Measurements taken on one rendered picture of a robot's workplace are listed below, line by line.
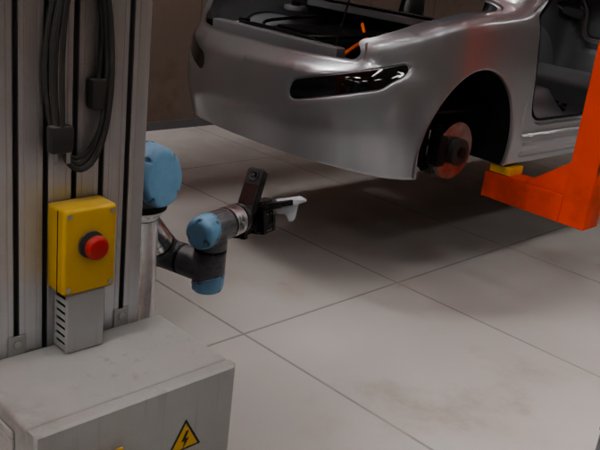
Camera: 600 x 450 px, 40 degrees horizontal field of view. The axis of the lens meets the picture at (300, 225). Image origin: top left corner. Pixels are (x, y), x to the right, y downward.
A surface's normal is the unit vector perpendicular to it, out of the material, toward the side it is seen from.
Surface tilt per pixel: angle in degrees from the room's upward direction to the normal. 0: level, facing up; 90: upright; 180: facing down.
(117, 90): 90
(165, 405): 90
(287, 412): 0
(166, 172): 82
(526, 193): 90
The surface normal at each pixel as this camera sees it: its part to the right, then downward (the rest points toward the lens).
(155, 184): 0.86, 0.14
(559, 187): -0.73, 0.15
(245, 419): 0.11, -0.94
